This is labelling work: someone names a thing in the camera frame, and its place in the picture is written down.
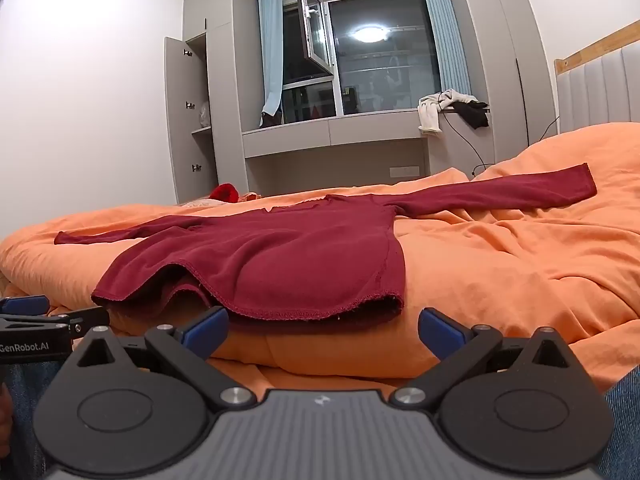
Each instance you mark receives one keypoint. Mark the red plush item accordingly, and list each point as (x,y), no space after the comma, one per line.
(225,192)

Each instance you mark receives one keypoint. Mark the window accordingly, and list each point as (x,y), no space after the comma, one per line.
(380,55)

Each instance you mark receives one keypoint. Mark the grey window ledge desk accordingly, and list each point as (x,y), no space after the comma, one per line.
(325,135)

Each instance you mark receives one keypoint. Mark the grey wardrobe with open door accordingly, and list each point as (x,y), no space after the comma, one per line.
(192,110)

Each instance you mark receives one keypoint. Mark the white clothes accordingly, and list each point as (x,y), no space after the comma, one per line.
(430,110)

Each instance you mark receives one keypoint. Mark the black clothes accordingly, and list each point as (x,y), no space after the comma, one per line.
(472,114)

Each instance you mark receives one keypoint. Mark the blue jeans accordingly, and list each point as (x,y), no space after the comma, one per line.
(30,390)

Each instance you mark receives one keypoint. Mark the small orange cloth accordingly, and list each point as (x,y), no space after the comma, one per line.
(250,195)

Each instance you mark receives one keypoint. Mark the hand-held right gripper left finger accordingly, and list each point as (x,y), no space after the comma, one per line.
(206,331)

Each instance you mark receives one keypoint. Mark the tall grey wardrobe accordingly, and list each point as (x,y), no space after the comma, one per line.
(500,60)

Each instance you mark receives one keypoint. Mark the dark red long-sleeve shirt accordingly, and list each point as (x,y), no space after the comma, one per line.
(300,260)

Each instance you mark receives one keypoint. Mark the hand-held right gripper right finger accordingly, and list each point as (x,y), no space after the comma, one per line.
(440,332)

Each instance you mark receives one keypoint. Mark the grey padded headboard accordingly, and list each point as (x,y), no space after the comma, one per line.
(605,90)

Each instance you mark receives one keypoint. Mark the beige patterned pillow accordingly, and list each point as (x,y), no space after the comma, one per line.
(200,202)

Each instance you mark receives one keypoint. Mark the white wall socket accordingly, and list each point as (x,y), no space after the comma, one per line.
(404,170)

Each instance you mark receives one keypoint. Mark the white bag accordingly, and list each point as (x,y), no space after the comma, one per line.
(205,115)

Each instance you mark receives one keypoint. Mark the light blue curtain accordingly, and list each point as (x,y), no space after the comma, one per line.
(445,25)
(270,50)

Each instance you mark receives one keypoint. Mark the orange blanket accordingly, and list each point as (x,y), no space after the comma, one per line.
(500,270)

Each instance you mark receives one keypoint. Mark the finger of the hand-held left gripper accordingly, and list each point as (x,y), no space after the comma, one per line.
(22,305)
(87,320)

